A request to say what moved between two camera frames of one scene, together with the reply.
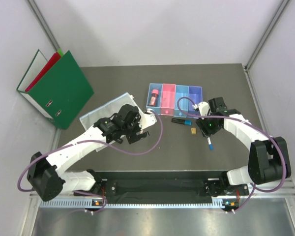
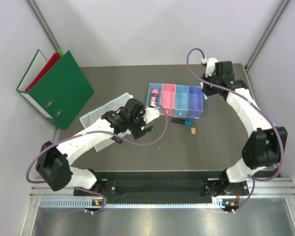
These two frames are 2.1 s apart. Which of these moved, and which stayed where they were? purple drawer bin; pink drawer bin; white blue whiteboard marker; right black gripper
Moved: right black gripper; white blue whiteboard marker
Stayed: purple drawer bin; pink drawer bin
